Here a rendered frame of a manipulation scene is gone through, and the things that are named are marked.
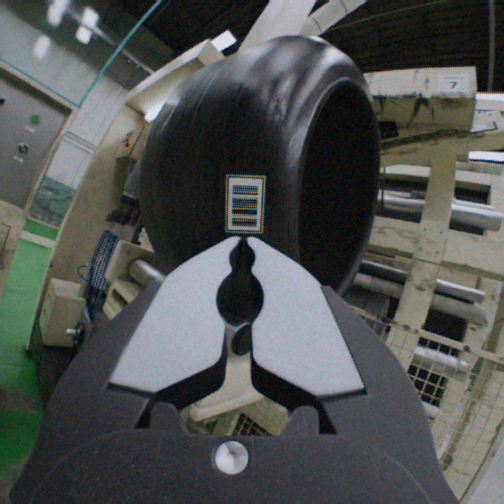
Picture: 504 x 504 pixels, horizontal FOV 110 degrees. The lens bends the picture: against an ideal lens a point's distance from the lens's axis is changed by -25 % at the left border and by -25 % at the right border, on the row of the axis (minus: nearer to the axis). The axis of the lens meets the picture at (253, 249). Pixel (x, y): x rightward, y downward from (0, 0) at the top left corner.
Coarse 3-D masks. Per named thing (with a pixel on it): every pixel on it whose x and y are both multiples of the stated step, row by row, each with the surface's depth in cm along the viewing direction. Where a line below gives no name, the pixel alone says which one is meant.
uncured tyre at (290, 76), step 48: (288, 48) 25; (336, 48) 32; (192, 96) 28; (240, 96) 23; (288, 96) 23; (336, 96) 50; (144, 144) 36; (192, 144) 26; (240, 144) 23; (288, 144) 24; (336, 144) 63; (144, 192) 35; (192, 192) 26; (288, 192) 26; (336, 192) 71; (192, 240) 29; (288, 240) 28; (336, 240) 70; (240, 288) 29; (336, 288) 51
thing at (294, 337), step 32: (256, 256) 10; (256, 288) 9; (288, 288) 8; (256, 320) 7; (288, 320) 7; (320, 320) 7; (256, 352) 6; (288, 352) 6; (320, 352) 6; (256, 384) 6; (288, 384) 5; (320, 384) 5; (352, 384) 5; (288, 416) 7
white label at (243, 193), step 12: (228, 180) 24; (240, 180) 24; (252, 180) 24; (264, 180) 24; (228, 192) 24; (240, 192) 24; (252, 192) 24; (264, 192) 24; (228, 204) 24; (240, 204) 24; (252, 204) 24; (228, 216) 25; (240, 216) 25; (252, 216) 25; (228, 228) 25; (240, 228) 25; (252, 228) 25
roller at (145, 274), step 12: (132, 264) 49; (144, 264) 48; (132, 276) 49; (144, 276) 45; (156, 276) 43; (228, 312) 33; (228, 324) 30; (240, 324) 30; (228, 336) 29; (240, 336) 29; (228, 348) 29; (240, 348) 29
